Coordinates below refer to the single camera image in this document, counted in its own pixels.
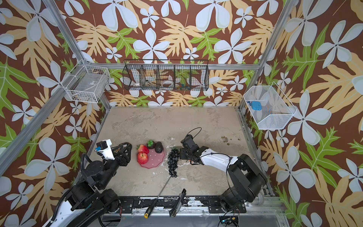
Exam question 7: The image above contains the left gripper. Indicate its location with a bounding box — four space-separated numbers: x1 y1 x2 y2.
99 143 131 188

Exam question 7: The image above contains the red apple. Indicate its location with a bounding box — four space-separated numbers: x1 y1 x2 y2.
137 152 148 165

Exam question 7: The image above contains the dark purple mangosteen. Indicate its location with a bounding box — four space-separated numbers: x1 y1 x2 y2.
147 140 156 149

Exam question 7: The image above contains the dark avocado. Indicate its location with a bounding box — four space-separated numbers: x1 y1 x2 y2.
155 141 164 154

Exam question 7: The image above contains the red strawberry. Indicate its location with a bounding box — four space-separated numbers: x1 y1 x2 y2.
137 144 149 154

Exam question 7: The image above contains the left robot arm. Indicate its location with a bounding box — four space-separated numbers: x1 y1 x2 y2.
44 140 132 227

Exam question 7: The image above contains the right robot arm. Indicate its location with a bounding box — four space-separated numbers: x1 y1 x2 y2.
180 134 268 212

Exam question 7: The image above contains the black grape bunch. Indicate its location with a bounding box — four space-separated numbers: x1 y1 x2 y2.
167 148 180 178

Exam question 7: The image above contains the pink polka dot plate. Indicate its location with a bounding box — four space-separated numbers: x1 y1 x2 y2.
139 149 166 169

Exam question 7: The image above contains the black rod yellow tip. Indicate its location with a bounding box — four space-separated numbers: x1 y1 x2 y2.
144 176 172 218

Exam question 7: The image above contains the blue object in basket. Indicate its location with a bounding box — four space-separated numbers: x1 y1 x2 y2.
248 101 262 111

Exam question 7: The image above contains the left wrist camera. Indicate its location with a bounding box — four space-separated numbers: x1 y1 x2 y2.
95 139 114 161

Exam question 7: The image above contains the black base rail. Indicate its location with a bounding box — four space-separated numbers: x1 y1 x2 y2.
119 195 247 215

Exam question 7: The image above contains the white wire basket left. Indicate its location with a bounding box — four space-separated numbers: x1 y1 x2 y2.
63 64 110 103

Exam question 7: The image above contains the white wire basket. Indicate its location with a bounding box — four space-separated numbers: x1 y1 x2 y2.
244 83 297 131
63 64 110 103

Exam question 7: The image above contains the black wire basket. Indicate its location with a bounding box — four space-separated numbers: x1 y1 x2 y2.
121 60 210 91

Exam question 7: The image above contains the white wire basket right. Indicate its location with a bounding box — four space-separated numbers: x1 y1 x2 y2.
244 83 297 131

